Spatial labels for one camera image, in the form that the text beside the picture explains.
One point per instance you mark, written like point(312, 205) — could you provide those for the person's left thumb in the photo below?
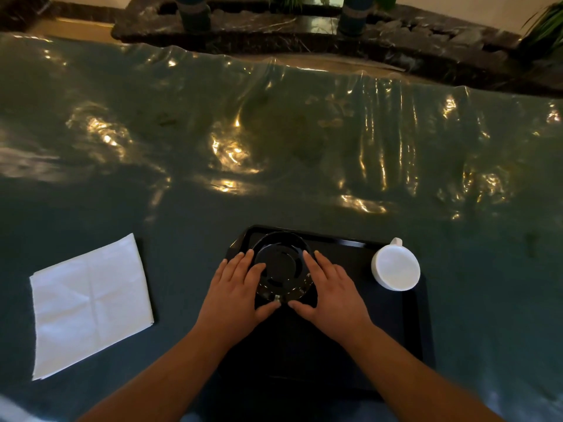
point(268, 309)

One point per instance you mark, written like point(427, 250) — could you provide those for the person's left middle finger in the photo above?
point(243, 265)

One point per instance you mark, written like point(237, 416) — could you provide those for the white paper napkin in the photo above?
point(90, 305)

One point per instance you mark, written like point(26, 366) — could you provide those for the person's left forearm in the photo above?
point(156, 377)

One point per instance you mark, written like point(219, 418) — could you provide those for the black saucer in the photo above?
point(281, 263)

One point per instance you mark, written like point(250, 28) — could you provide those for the green potted plant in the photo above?
point(545, 28)

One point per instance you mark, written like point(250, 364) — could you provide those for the person's right thumb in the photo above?
point(303, 309)

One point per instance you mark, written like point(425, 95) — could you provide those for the black tray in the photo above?
point(382, 312)

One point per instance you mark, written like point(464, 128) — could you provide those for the person's right forearm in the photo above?
point(413, 377)

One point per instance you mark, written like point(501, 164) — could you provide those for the person's right middle finger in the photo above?
point(327, 265)

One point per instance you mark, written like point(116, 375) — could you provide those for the dark stone planter ledge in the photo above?
point(396, 39)

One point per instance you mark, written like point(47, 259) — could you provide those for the person's left hand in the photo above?
point(228, 298)

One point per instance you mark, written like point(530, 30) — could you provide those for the blue striped pot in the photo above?
point(192, 13)
point(355, 15)

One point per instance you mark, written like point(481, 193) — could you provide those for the green plastic table cover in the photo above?
point(281, 162)

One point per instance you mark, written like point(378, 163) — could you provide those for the white cup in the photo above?
point(396, 268)

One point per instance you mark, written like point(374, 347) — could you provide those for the person's right hand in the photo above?
point(336, 303)

